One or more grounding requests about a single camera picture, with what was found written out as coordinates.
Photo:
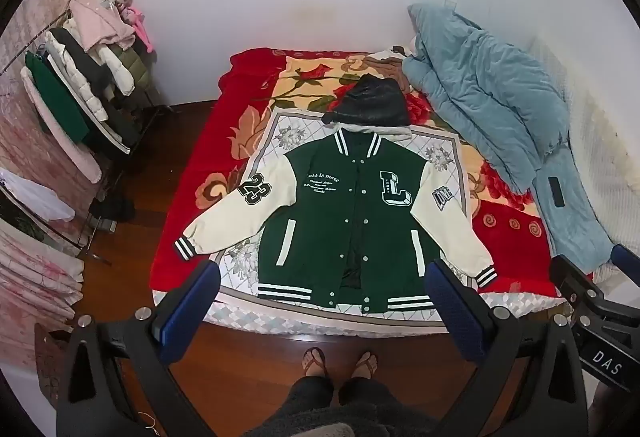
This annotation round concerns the bright pink garment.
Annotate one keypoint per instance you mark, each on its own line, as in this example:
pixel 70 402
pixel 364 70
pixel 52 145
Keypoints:
pixel 140 27

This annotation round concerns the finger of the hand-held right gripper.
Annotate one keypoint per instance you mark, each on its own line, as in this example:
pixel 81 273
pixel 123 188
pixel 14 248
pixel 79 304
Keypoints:
pixel 627 258
pixel 575 284

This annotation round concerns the black metal clothes rack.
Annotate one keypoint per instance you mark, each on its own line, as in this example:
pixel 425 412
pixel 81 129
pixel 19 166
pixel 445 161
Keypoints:
pixel 150 114

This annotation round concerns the blue quilt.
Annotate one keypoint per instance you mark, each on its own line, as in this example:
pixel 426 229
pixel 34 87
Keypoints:
pixel 480 82

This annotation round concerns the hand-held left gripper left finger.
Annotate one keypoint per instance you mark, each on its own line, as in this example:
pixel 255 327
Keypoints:
pixel 185 299

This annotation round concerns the pink floral curtain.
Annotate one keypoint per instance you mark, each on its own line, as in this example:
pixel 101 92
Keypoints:
pixel 25 277

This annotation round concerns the person's dark trousers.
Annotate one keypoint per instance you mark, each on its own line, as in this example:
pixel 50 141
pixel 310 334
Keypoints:
pixel 320 409

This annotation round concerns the brown garment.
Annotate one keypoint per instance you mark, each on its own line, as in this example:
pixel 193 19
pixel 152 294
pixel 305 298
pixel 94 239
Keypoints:
pixel 385 64

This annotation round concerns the white grey patterned sheet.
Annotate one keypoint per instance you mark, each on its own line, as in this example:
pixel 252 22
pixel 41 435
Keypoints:
pixel 300 137

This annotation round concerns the white puffer jacket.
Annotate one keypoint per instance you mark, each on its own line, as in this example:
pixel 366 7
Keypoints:
pixel 75 72

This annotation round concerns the pink fleece garment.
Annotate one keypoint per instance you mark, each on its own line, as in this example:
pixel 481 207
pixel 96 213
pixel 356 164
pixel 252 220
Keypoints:
pixel 65 152

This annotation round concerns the person's right foot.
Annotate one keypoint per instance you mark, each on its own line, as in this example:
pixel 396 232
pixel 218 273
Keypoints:
pixel 363 364

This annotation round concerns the brown bag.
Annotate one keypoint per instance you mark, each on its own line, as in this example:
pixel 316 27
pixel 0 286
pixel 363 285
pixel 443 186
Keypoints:
pixel 50 362

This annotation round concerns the green and cream varsity jacket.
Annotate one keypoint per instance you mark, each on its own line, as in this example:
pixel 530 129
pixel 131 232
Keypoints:
pixel 340 217

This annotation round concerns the pale pink garment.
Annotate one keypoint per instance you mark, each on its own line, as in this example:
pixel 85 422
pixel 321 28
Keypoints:
pixel 97 17

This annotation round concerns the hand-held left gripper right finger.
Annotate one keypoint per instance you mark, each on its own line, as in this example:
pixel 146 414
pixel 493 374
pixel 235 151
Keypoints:
pixel 450 304

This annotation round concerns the olive puffer vest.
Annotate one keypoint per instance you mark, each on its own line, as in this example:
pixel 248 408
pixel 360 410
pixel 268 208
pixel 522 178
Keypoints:
pixel 136 67

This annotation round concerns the white shirt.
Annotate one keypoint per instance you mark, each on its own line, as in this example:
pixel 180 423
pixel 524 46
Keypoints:
pixel 30 197

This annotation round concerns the black cloth on floor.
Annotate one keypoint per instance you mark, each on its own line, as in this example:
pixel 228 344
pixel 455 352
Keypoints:
pixel 112 209

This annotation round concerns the black phone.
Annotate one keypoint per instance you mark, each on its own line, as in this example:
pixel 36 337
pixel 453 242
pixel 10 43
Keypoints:
pixel 556 191

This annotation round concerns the red floral blanket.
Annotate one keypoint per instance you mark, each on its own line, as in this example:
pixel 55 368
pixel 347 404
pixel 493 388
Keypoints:
pixel 200 157

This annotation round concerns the green garment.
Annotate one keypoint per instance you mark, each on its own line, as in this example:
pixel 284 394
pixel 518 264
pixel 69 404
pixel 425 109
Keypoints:
pixel 55 102

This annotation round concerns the person's left foot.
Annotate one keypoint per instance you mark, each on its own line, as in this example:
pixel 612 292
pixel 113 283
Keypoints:
pixel 313 364

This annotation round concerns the person's foot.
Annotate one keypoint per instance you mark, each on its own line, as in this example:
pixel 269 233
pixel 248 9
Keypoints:
pixel 313 364
pixel 363 364

